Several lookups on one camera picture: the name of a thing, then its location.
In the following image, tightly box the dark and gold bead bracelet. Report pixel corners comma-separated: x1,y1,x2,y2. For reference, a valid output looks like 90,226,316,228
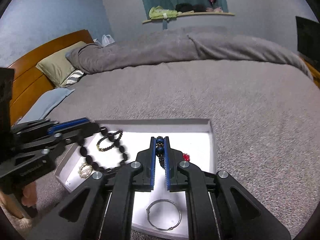
97,129,124,152

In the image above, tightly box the striped pillow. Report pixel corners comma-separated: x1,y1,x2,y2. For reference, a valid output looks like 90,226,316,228
60,69,85,88

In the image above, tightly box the white plastic bag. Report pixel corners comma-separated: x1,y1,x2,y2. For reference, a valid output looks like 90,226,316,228
94,34,116,47

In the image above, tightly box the black television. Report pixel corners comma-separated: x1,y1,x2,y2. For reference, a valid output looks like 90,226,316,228
296,16,320,62

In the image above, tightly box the person's left hand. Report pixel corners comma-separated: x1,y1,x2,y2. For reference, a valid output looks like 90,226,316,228
21,181,38,207

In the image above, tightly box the shallow grey cardboard box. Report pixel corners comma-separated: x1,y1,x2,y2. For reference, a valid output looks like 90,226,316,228
54,118,217,239

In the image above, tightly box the olive pillow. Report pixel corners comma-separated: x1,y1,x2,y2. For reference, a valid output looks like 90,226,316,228
36,41,88,87

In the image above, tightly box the silver bangle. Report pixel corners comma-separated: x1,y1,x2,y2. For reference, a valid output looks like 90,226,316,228
146,199,182,231

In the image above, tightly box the large dark wooden bead bracelet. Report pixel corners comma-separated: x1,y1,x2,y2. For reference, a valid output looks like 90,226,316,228
79,127,131,173

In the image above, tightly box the grey duvet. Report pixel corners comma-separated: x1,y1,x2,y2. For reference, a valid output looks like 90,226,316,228
65,26,314,80

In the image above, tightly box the green cloth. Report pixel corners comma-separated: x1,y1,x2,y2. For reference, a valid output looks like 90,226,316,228
149,5,178,20

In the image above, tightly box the purple bead bracelet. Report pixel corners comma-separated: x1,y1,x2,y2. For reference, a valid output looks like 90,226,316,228
155,135,167,171

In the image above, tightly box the wooden window sill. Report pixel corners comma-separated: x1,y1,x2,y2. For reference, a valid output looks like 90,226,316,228
142,12,236,25

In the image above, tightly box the wooden television stand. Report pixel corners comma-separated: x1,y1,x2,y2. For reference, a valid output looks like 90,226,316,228
301,57,320,88

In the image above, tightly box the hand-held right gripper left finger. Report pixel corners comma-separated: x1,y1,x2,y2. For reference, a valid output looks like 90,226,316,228
26,136,160,240

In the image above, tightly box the black cloth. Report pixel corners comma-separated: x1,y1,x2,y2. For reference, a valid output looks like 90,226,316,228
175,3,207,13

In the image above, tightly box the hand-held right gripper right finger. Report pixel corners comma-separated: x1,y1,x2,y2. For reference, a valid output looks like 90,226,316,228
164,136,292,240

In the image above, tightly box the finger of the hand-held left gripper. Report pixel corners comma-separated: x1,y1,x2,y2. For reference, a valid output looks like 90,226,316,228
11,117,92,137
14,122,101,161

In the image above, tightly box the light blue blanket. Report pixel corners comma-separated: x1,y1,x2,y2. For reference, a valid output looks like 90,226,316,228
19,87,75,124

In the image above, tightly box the wooden headboard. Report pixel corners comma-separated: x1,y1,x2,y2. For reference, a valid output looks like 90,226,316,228
7,29,93,126

